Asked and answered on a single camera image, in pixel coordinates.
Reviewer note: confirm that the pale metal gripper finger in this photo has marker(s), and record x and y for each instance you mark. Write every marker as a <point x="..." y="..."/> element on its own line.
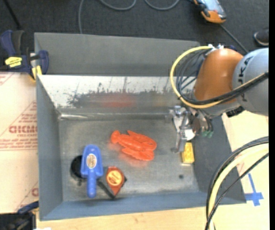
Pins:
<point x="182" y="143"/>
<point x="175" y="145"/>

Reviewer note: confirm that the orange and black tape measure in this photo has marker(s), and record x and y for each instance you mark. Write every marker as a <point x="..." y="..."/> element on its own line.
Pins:
<point x="113" y="177"/>

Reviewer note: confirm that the black cylinder on white bracket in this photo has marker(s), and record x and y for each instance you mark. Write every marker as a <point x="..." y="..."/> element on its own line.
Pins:
<point x="234" y="111"/>

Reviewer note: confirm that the person's foot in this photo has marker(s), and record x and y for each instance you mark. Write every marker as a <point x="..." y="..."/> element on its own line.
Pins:
<point x="262" y="37"/>

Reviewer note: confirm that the brown cardboard board, red print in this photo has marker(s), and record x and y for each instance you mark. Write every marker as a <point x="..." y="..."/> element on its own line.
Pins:
<point x="13" y="118"/>

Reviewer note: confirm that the yellow block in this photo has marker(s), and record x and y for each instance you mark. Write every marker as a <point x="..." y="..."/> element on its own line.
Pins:
<point x="187" y="153"/>

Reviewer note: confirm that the grey metal bin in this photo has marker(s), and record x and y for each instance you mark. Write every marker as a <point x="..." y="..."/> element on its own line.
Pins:
<point x="152" y="176"/>

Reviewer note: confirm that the black round cup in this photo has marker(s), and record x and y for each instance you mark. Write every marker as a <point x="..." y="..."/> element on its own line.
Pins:
<point x="76" y="168"/>

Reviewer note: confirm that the blue toy shovel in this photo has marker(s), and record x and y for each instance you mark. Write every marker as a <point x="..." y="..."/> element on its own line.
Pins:
<point x="92" y="162"/>

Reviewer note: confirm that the orange toy lobster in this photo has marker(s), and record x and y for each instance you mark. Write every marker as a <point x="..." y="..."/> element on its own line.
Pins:
<point x="135" y="145"/>

